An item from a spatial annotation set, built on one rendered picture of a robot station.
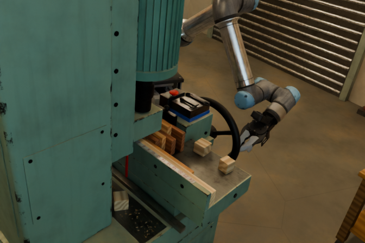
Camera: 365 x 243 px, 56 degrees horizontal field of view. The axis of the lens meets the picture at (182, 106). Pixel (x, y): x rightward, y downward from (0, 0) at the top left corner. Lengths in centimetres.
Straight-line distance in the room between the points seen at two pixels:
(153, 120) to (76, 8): 46
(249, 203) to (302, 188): 42
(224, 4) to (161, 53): 59
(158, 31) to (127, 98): 17
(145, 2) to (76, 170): 39
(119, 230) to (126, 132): 26
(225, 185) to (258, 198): 136
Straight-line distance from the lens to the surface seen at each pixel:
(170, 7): 81
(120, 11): 73
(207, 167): 101
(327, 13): 390
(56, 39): 62
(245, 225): 213
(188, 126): 107
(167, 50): 84
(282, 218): 225
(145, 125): 97
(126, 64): 78
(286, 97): 144
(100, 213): 92
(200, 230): 114
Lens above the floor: 153
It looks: 29 degrees down
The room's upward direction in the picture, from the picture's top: 7 degrees clockwise
